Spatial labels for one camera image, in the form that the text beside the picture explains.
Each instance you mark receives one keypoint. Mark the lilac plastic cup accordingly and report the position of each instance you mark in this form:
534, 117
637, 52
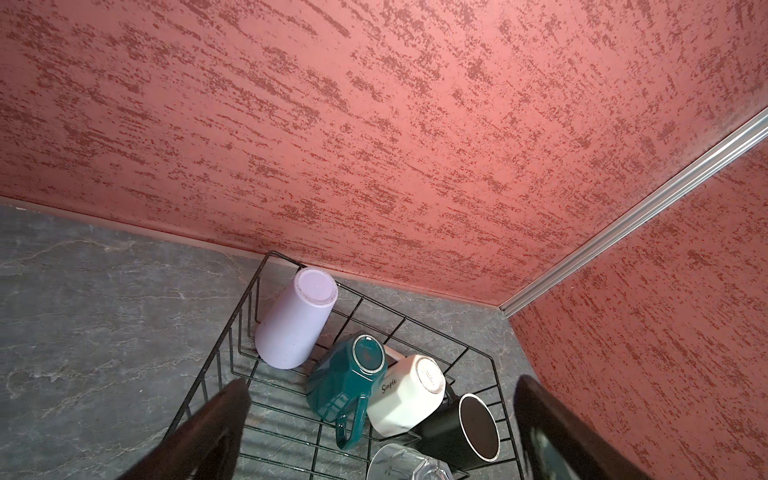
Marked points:
288, 332

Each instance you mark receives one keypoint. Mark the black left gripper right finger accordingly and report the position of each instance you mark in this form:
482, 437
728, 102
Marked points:
557, 444

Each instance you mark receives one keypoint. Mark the black wire dish rack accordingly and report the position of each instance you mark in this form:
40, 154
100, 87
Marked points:
282, 437

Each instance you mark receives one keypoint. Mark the aluminium corner post right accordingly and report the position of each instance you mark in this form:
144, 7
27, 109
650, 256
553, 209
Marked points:
732, 147

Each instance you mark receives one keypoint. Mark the white faceted mug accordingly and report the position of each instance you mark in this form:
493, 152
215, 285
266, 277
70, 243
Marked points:
412, 389

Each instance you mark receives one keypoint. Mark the white mug green handle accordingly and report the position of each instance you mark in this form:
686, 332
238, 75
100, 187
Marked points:
341, 385

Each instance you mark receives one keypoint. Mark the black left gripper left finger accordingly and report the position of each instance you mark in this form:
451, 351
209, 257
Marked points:
206, 446

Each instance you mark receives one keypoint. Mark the clear plastic cup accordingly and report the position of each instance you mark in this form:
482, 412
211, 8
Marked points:
398, 462

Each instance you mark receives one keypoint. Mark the black mug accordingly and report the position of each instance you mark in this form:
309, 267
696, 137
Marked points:
463, 434

